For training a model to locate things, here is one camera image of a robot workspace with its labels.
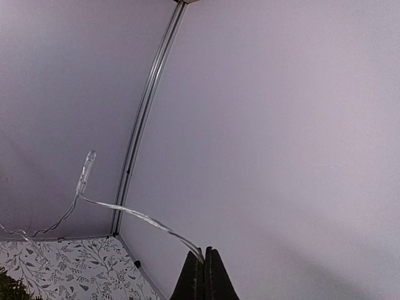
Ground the clear led light string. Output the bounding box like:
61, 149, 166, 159
0, 149, 204, 273

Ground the small green christmas tree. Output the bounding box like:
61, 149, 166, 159
1, 267, 42, 300

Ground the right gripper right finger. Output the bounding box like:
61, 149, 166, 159
204, 246, 239, 300

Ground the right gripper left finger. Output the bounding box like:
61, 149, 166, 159
169, 252, 204, 300

